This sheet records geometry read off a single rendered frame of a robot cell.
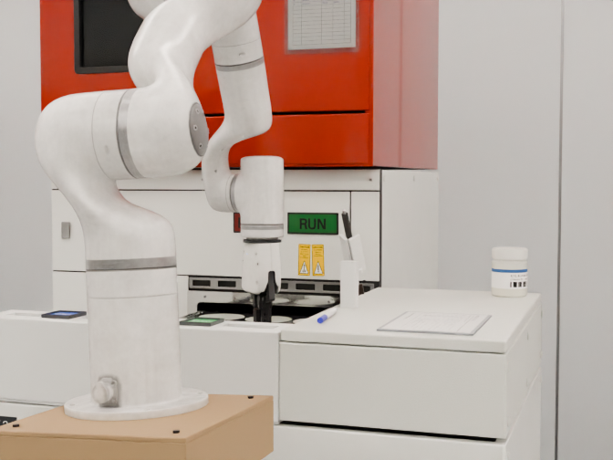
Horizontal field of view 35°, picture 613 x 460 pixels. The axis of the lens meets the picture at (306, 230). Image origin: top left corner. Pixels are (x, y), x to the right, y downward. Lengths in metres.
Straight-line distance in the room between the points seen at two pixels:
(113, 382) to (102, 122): 0.33
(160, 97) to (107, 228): 0.18
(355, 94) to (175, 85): 0.83
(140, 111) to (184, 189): 1.00
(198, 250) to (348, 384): 0.84
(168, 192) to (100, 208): 0.99
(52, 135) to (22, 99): 2.97
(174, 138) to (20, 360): 0.63
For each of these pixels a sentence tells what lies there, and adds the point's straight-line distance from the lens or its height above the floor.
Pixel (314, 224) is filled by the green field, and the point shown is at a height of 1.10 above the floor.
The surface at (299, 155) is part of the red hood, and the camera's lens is 2.08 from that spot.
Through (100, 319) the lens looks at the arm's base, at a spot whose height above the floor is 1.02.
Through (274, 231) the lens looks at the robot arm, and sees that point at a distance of 1.84.
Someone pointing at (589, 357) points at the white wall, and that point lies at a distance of 3.56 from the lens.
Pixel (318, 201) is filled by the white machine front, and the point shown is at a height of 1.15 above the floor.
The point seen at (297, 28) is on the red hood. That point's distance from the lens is 2.10.
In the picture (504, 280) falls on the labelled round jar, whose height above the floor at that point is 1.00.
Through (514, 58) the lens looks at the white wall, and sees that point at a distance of 3.55.
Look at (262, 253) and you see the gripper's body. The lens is 1.83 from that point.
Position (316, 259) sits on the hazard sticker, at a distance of 2.12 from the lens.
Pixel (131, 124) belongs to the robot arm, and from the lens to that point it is 1.25.
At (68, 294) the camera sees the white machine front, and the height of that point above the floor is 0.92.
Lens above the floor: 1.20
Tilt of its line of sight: 3 degrees down
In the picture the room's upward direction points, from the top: straight up
